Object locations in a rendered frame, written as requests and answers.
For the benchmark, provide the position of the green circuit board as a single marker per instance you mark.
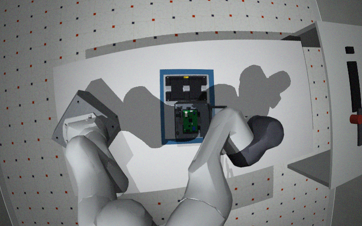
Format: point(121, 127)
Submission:
point(190, 120)

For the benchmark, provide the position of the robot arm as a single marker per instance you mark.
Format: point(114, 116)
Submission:
point(207, 200)

